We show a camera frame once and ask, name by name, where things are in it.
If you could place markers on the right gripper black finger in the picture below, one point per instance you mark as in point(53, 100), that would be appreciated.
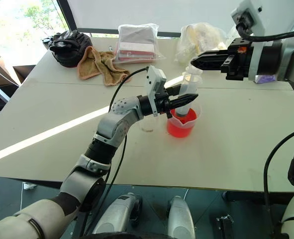
point(214, 54)
point(206, 64)

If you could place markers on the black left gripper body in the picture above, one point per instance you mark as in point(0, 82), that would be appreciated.
point(163, 103)

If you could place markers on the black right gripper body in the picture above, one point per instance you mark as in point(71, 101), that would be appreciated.
point(237, 62)

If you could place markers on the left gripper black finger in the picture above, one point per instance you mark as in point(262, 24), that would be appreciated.
point(184, 99)
point(172, 90)

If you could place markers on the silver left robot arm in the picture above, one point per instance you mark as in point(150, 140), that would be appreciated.
point(109, 127)

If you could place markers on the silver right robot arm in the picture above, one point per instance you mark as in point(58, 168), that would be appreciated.
point(291, 59)

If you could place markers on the small empty clear cup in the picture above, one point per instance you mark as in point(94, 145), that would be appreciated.
point(146, 128)

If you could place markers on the clear cup with red liquid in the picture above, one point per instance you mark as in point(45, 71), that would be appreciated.
point(184, 129)

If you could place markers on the clear bag with yellow items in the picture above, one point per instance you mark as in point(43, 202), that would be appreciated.
point(201, 37)

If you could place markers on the purple packet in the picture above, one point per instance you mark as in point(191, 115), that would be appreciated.
point(264, 79)

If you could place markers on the clear bag with folded cloth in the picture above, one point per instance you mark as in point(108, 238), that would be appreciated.
point(136, 37)

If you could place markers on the brown towel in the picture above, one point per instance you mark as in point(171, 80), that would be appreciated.
point(99, 64)

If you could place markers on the black crumpled bag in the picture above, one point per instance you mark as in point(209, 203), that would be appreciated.
point(67, 49)

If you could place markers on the silver rounded robot leg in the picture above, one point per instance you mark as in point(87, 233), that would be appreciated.
point(180, 216)
point(119, 214)

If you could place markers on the small open cardboard box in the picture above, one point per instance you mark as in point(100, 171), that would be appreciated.
point(25, 73)

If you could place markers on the white power strip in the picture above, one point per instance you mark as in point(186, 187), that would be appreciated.
point(28, 186)

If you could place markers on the large open cardboard box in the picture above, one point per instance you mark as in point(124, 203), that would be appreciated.
point(0, 82)

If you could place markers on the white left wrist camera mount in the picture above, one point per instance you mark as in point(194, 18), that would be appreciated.
point(153, 79)

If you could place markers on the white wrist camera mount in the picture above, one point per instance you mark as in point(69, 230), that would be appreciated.
point(253, 17)
point(153, 79)

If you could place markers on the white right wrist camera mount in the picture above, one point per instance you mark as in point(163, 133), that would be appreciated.
point(253, 17)

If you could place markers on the black metal bracket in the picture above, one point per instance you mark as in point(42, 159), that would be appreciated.
point(224, 224)

